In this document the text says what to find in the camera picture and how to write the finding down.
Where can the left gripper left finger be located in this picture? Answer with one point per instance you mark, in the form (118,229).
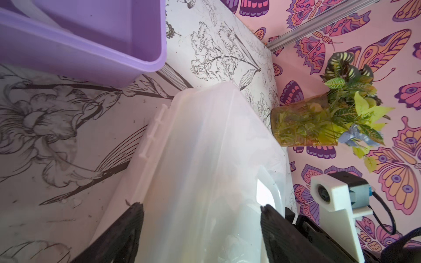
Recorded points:
(120,242)

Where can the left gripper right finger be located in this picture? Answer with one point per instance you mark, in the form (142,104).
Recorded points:
(283,242)

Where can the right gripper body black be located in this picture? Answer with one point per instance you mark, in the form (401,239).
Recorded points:
(318,238)

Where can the white toolbox clear lid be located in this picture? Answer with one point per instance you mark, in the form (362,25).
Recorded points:
(203,170)

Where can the purple toolbox clear lid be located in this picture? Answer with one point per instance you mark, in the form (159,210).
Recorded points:
(103,42)

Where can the potted green plant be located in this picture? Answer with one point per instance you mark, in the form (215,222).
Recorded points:
(349,113)

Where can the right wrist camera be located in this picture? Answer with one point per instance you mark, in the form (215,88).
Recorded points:
(343,198)

